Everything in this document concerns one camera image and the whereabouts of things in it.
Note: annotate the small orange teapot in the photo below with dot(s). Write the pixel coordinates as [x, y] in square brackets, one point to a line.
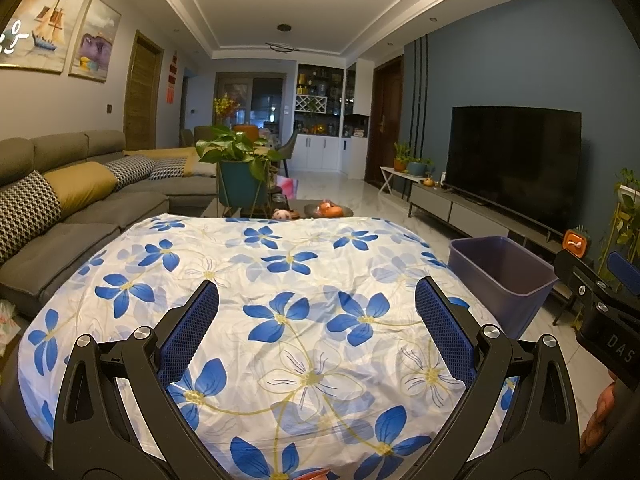
[430, 181]

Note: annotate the plant in blue pot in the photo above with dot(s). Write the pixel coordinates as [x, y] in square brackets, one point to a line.
[417, 167]

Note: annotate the person's right hand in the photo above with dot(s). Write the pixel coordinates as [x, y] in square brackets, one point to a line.
[602, 415]

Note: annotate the plate of oranges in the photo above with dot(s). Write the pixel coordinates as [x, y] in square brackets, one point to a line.
[331, 209]

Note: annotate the light wooden door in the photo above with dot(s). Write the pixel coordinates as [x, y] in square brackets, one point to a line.
[142, 95]

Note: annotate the dark wooden door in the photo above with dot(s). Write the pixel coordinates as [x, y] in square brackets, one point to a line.
[382, 115]

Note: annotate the orange dining chair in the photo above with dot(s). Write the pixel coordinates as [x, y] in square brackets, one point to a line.
[247, 132]

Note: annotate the red wall hanging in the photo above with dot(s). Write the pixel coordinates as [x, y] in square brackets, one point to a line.
[171, 80]

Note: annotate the white plastic bag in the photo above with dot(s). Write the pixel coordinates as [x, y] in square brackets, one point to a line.
[10, 325]

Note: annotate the yellow flower bouquet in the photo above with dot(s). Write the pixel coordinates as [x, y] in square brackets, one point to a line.
[225, 105]

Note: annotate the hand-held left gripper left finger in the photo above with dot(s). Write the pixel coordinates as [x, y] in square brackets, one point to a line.
[190, 332]

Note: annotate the grey plastic bin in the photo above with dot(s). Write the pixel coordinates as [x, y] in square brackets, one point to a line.
[500, 270]

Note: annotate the white side table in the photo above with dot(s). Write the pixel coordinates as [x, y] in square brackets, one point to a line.
[392, 175]

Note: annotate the pink pig toy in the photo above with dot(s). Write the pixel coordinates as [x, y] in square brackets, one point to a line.
[282, 215]

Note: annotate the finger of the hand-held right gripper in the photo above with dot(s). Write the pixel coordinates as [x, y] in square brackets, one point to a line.
[585, 280]
[625, 270]

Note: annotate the grey dining chair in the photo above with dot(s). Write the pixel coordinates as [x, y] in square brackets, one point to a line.
[287, 150]

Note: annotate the dark coffee table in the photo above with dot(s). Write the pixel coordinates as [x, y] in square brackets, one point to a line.
[305, 207]

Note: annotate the white display cabinet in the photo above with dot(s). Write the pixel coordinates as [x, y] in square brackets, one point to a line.
[320, 150]

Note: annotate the large houndstooth cushion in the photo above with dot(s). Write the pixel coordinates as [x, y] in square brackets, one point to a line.
[25, 210]

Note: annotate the potted plant in teal pot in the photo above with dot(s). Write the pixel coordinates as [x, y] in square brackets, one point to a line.
[240, 180]

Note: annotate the grey television cabinet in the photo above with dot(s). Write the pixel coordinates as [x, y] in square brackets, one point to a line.
[475, 215]

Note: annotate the pink gift bag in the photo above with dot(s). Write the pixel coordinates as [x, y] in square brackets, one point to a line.
[287, 187]

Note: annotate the sailboat wall painting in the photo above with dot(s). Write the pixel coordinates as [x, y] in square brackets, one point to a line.
[45, 25]

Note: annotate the yellow cushion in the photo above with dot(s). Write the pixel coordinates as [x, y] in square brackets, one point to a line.
[192, 162]
[80, 185]

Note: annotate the black flat television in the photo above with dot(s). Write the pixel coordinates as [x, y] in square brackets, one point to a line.
[515, 165]

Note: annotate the grey sectional sofa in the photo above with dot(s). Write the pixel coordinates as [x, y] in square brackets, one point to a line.
[60, 250]

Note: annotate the purple wall painting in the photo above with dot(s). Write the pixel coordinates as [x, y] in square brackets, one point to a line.
[95, 40]

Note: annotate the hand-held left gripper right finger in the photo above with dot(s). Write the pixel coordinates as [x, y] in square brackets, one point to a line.
[442, 332]

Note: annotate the blue floral tablecloth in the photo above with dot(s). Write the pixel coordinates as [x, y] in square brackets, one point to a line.
[300, 310]

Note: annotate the plant in orange pot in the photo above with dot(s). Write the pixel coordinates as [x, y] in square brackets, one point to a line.
[401, 160]

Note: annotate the trailing green plant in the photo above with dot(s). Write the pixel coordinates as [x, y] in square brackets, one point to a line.
[625, 210]

